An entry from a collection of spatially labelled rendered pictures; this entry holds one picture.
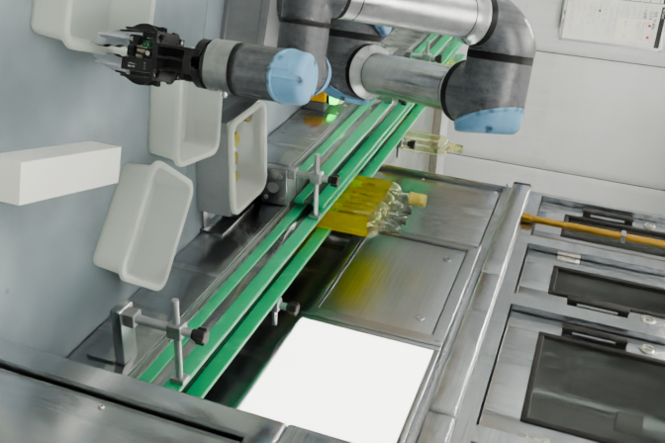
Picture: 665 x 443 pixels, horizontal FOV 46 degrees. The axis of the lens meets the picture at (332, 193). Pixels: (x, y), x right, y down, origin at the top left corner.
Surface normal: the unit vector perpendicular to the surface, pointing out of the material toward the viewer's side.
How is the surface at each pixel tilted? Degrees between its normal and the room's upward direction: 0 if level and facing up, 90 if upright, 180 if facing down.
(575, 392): 90
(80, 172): 0
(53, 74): 0
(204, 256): 90
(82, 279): 0
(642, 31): 92
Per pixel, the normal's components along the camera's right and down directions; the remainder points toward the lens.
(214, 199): -0.34, 0.41
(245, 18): -0.31, 0.10
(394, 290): 0.04, -0.89
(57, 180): 0.94, 0.18
